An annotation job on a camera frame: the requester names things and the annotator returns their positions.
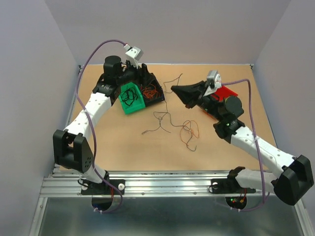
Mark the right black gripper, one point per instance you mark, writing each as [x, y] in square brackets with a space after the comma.
[190, 94]

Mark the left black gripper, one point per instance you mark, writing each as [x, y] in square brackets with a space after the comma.
[142, 71]

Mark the red plastic bin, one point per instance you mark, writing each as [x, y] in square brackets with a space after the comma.
[224, 94]

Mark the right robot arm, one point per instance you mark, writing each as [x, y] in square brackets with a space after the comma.
[288, 177]

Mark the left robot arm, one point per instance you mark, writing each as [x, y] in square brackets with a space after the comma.
[71, 147]

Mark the black plastic bin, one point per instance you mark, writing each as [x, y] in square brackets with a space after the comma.
[152, 93]

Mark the green plastic bin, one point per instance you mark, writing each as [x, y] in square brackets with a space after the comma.
[131, 98]

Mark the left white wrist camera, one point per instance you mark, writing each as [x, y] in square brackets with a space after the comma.
[133, 55]

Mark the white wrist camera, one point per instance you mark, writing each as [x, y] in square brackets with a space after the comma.
[213, 82]
[133, 55]

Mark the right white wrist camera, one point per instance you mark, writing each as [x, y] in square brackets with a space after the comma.
[213, 82]

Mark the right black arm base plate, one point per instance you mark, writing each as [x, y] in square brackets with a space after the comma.
[221, 186]

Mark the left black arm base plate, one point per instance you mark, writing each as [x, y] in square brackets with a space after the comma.
[90, 188]

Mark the aluminium rail frame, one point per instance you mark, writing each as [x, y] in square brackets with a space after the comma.
[167, 155]

